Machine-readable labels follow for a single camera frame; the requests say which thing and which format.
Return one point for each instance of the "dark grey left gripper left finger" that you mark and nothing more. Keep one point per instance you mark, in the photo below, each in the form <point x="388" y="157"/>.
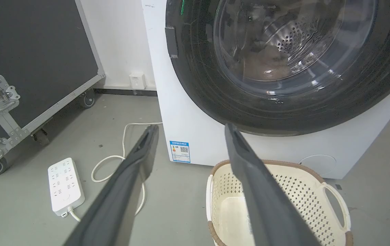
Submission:
<point x="119" y="201"/>

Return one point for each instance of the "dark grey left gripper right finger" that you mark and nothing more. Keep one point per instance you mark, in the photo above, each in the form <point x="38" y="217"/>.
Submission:
<point x="266" y="205"/>

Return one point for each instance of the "white washing machine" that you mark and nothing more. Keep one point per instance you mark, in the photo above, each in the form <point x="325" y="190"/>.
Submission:
<point x="194" y="119"/>

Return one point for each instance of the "black round washing machine door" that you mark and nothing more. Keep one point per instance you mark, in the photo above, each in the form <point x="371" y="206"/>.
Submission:
<point x="215" y="85"/>

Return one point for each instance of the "cream plastic laundry basket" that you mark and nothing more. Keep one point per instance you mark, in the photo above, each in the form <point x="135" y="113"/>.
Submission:
<point x="304" y="201"/>

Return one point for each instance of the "white power strip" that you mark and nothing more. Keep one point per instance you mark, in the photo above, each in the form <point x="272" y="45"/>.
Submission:
<point x="65" y="186"/>

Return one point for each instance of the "blue energy label sticker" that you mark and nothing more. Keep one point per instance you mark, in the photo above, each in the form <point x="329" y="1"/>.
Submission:
<point x="180" y="151"/>

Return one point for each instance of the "black flight case on wheels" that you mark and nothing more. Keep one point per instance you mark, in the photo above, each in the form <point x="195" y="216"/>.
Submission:
<point x="34" y="61"/>

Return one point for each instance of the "white wall socket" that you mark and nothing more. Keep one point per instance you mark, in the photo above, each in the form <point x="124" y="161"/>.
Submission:
<point x="137" y="81"/>

